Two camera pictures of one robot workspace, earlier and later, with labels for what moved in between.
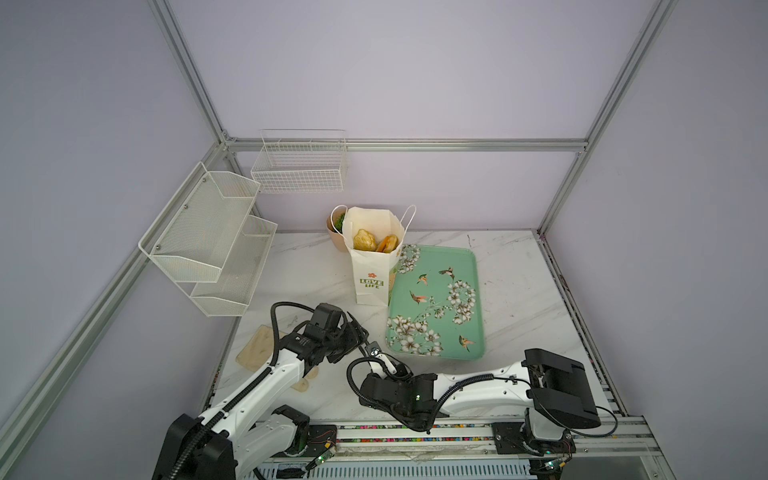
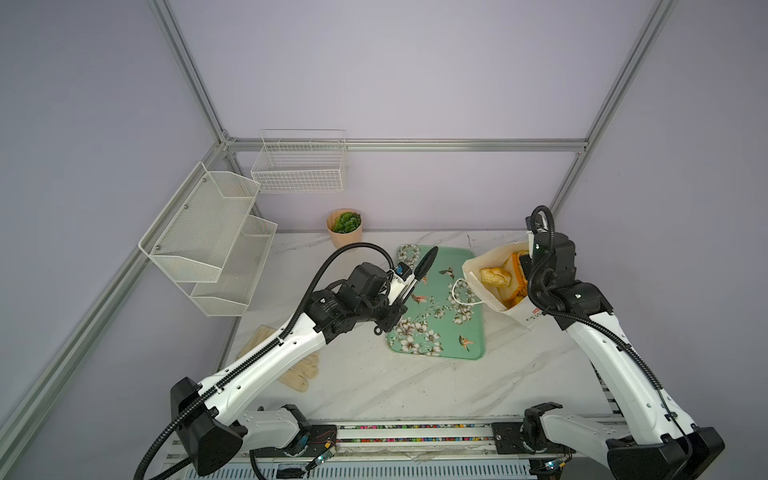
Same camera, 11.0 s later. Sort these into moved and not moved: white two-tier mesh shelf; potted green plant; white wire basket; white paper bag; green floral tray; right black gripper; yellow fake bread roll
Moved: yellow fake bread roll; right black gripper; white paper bag
Not moved: green floral tray; potted green plant; white two-tier mesh shelf; white wire basket
